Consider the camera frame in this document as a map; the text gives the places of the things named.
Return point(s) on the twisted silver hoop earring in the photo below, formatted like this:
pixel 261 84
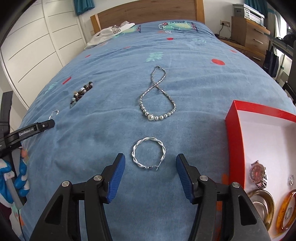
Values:
pixel 55 112
pixel 135 150

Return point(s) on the blue printed blanket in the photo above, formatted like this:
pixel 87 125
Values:
pixel 185 92

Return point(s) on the white wardrobe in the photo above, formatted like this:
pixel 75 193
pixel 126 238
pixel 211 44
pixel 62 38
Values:
pixel 34 41

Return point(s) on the amber bangle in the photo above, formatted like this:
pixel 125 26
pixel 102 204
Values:
pixel 278 215

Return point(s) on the navy tote bag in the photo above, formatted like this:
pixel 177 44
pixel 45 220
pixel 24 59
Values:
pixel 271 62

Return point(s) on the wooden dresser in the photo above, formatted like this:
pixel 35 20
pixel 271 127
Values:
pixel 249 34

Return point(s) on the black bag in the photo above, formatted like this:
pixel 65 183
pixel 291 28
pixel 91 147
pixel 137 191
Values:
pixel 289 39

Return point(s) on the silver wristwatch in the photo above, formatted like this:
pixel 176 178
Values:
pixel 257 172

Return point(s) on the red jewelry box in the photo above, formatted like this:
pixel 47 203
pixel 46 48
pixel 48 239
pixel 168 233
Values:
pixel 261 139

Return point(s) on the white printed garment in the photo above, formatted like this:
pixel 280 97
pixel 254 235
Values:
pixel 104 34

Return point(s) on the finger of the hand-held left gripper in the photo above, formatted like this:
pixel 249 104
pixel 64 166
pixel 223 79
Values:
pixel 34 129

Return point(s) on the teal curtain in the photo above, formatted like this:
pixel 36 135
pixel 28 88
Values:
pixel 255 4
pixel 84 5

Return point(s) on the thin silver bangle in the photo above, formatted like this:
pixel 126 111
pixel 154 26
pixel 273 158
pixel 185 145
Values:
pixel 263 207

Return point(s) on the wall power outlet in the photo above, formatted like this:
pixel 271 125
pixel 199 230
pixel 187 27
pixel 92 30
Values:
pixel 224 23

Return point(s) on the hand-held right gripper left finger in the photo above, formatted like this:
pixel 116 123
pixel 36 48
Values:
pixel 115 178

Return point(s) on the white printer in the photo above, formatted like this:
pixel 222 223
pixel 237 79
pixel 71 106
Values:
pixel 247 12

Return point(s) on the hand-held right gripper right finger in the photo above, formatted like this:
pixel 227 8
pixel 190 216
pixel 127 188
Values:
pixel 185 178

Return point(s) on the wooden bed headboard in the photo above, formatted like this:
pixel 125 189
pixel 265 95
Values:
pixel 143 14

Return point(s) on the person's left hand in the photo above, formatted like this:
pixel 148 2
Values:
pixel 22 171

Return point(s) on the dark brown bangle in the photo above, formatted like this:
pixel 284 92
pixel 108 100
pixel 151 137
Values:
pixel 270 201

